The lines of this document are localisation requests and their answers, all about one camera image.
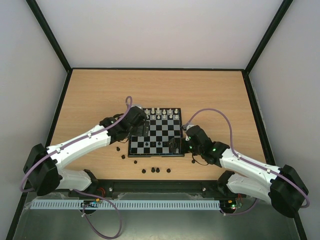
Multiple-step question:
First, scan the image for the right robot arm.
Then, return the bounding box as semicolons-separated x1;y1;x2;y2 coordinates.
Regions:
168;125;310;218

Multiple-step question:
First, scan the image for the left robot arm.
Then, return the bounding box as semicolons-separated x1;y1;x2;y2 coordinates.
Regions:
22;106;150;196

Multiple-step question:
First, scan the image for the black silver chess board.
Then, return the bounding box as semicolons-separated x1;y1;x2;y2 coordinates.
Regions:
128;107;184;158

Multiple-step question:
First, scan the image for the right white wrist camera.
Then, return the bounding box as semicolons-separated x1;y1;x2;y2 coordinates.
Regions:
182;124;194;131

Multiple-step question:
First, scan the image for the grey slotted cable duct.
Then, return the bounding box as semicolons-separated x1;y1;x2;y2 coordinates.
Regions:
30;199;221;211

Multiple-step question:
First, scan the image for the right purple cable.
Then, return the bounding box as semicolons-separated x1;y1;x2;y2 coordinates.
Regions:
184;108;311;216

